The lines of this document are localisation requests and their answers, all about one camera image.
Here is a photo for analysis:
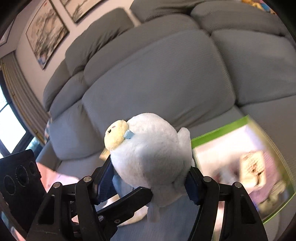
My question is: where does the grey fabric sofa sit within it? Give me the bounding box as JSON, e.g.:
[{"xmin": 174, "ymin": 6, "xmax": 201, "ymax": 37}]
[{"xmin": 36, "ymin": 0, "xmax": 296, "ymax": 241}]

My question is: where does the grey striped curtain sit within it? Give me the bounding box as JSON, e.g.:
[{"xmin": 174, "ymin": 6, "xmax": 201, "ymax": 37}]
[{"xmin": 1, "ymin": 52, "xmax": 50, "ymax": 146}]

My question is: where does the green cardboard box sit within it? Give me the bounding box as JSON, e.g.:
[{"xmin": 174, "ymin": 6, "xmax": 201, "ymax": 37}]
[{"xmin": 191, "ymin": 116, "xmax": 295, "ymax": 223}]

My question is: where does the purple and grey sock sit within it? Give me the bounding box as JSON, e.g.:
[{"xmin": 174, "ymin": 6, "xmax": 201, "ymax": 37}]
[{"xmin": 250, "ymin": 157, "xmax": 288, "ymax": 219}]

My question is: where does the window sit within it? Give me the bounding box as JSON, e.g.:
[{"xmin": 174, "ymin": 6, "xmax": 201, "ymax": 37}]
[{"xmin": 0, "ymin": 87, "xmax": 34, "ymax": 158}]

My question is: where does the beige tree tissue pack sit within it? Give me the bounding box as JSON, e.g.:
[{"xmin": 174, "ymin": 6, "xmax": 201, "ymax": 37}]
[{"xmin": 239, "ymin": 151, "xmax": 266, "ymax": 192}]

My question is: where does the pink garment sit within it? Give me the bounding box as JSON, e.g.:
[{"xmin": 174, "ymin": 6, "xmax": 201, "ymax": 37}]
[{"xmin": 37, "ymin": 163, "xmax": 79, "ymax": 192}]

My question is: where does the white cream knitted cloth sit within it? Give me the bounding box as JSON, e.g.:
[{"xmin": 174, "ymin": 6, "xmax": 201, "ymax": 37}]
[{"xmin": 118, "ymin": 206, "xmax": 148, "ymax": 226}]

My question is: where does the white plush toy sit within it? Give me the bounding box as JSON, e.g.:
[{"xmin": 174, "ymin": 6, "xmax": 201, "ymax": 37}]
[{"xmin": 104, "ymin": 113, "xmax": 194, "ymax": 222}]

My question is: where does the pile of plush toys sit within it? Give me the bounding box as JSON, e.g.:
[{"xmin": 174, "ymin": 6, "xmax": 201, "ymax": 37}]
[{"xmin": 241, "ymin": 0, "xmax": 276, "ymax": 15}]

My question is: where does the framed landscape painting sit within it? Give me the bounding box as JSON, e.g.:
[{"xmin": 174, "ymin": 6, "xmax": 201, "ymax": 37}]
[{"xmin": 26, "ymin": 0, "xmax": 69, "ymax": 69}]

